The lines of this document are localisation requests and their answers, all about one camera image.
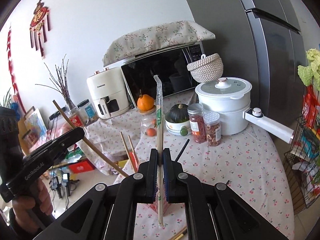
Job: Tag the cherry print tablecloth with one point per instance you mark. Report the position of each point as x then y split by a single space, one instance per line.
248 162

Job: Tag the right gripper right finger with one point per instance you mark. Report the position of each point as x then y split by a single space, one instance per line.
174 192

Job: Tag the woven white basket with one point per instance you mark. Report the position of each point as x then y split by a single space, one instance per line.
207 68

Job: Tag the white bowl with green knob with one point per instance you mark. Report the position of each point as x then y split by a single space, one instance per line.
177 128

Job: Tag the jar of dried fruit rings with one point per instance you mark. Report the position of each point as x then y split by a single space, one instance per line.
213 127

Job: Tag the jar of red dried fruit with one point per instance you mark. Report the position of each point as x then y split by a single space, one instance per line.
195 112

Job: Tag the cream air fryer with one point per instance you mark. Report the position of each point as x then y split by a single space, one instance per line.
108 93

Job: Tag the grey refrigerator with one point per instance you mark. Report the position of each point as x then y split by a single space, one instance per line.
259 41

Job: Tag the black wire rack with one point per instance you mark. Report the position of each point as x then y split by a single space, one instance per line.
302 166

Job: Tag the pair of brown wooden chopsticks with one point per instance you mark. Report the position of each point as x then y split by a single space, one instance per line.
130 153

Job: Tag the light wooden chopstick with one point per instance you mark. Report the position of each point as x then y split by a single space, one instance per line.
90 145

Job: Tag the black microwave oven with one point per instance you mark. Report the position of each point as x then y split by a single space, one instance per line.
169 64

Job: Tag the orange pumpkin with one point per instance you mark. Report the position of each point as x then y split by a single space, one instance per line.
145 102

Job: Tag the red chinese knot decoration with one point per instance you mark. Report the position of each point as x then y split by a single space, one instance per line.
39 26

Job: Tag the red snack package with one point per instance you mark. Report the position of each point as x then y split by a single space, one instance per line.
310 104

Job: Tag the green leafy vegetables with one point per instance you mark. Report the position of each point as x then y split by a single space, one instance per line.
309 74

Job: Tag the left hand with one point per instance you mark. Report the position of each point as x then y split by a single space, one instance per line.
21 205

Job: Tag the black chopstick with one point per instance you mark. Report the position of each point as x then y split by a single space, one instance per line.
182 150

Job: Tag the pink perforated utensil basket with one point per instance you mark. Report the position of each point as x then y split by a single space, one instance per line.
154 206

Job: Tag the white electric pot with handle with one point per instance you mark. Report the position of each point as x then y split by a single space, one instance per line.
231 98

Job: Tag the dark green pumpkin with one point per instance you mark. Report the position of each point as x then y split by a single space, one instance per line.
179 113

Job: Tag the floral cloth cover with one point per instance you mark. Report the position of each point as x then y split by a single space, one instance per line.
155 38

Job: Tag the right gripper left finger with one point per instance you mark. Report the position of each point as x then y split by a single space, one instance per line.
147 188

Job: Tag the glass jar with small oranges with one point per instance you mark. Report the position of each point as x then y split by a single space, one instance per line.
149 122

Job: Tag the disposable chopsticks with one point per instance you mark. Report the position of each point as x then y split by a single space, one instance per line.
159 147

